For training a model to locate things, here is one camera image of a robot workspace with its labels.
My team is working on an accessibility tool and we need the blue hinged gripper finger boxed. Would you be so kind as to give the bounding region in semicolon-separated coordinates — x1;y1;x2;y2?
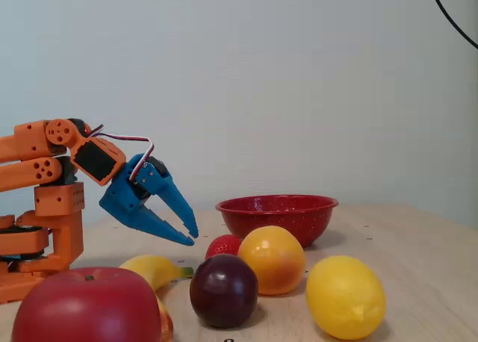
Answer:
134;161;199;239

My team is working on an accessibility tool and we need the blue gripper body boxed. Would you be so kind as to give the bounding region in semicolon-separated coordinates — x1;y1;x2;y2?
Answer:
99;153;168;228

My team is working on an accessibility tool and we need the red speckled bowl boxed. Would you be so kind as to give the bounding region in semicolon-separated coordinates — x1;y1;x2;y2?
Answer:
215;194;340;249

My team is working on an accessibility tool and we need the yellow banana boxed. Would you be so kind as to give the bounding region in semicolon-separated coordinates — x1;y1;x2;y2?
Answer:
118;254;195;342

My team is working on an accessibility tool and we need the orange robot base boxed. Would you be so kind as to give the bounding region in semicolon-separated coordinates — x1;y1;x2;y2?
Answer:
0;181;85;305

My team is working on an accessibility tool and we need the gripper servo wire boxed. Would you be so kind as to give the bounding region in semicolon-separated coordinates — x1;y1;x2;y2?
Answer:
84;124;155;181

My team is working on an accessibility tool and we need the yellow lemon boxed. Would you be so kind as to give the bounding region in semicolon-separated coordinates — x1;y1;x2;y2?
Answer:
305;255;387;341

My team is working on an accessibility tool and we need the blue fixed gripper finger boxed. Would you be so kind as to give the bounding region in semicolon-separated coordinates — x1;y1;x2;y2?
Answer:
130;206;196;247

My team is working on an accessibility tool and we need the red strawberry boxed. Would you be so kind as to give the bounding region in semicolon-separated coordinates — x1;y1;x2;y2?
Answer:
204;234;243;261

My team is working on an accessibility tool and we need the dark purple plum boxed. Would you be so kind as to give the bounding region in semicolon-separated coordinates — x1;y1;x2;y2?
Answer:
189;253;259;329

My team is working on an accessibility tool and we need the red apple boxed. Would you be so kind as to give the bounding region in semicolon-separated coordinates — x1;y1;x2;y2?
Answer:
10;266;164;342

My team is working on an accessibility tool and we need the black hanging cable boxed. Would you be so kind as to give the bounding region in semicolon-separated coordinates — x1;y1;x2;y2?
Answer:
426;0;478;51

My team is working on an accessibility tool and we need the orange fruit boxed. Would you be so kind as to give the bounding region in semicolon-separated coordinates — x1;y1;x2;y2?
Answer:
238;225;307;296

